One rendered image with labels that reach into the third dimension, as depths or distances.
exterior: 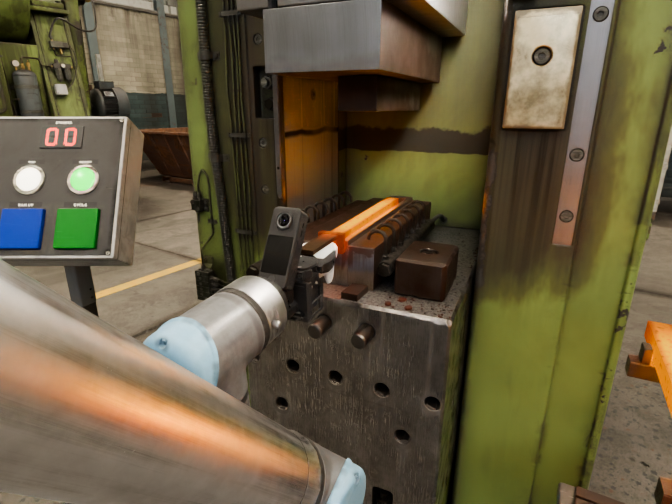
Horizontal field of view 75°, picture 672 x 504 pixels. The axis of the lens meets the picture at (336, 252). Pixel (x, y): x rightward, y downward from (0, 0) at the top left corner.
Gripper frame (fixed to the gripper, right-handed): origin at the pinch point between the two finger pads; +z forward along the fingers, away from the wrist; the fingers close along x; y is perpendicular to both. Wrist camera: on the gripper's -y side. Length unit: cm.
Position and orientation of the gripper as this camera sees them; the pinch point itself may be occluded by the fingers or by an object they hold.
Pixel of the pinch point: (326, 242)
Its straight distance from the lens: 73.5
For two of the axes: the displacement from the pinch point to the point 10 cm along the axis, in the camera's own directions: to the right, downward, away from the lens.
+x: 9.1, 1.3, -4.0
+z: 4.2, -3.3, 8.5
